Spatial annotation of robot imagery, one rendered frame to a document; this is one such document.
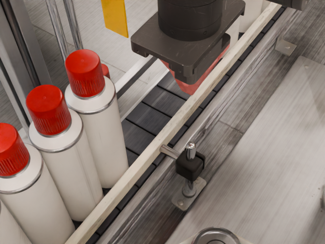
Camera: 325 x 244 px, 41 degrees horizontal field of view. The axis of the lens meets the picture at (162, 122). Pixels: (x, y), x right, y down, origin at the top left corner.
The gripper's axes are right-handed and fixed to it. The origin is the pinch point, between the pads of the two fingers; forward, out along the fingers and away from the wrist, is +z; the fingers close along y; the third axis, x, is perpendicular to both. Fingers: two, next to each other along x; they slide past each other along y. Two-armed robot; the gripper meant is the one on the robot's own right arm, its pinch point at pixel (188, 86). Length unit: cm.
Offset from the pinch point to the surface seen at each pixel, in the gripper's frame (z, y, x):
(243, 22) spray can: 11.2, 24.6, 5.1
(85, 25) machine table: 18.7, 16.3, 33.1
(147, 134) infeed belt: 13.7, -0.3, 6.3
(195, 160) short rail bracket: 9.7, -2.2, -2.6
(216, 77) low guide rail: 10.4, 11.4, 2.4
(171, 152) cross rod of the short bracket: 10.6, -2.4, 0.7
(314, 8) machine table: 18.9, 43.9, -0.6
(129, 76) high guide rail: 5.4, 1.4, 9.7
